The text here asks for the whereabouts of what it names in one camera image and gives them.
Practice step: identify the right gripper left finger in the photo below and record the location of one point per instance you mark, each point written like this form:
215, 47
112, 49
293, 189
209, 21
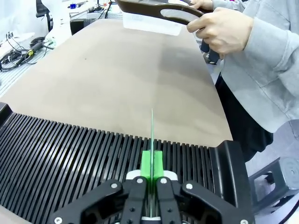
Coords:
135, 198

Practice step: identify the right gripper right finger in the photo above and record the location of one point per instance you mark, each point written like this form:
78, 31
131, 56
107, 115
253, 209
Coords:
168, 198

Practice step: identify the green PCB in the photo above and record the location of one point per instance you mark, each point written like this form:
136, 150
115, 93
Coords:
152, 130

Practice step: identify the dark brown serving tray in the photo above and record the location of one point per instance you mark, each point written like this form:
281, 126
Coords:
144, 8

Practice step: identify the person's right forearm grey sleeve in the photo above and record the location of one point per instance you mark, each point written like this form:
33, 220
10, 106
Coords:
229, 3

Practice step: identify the person's left forearm grey sleeve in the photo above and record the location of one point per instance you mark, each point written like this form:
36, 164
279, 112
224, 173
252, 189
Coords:
273, 42

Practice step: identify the person's left hand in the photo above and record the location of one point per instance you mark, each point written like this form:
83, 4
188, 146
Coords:
224, 30

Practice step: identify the person's right hand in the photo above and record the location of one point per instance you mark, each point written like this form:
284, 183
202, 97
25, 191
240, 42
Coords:
203, 4

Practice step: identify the black slotted PCB rack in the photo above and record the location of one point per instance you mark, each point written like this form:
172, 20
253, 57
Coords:
58, 151

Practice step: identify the grey plastic stool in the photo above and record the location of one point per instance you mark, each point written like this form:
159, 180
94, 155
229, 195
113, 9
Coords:
280, 182

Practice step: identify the person in grey hoodie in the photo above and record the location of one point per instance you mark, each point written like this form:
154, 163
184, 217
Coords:
257, 93

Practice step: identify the clear plastic storage box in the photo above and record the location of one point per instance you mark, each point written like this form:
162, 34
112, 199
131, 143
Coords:
151, 26

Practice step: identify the black equipment box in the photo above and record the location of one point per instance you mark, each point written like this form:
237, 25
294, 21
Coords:
80, 26

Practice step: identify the yellow black hand tool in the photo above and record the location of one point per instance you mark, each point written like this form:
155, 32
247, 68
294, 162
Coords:
32, 50

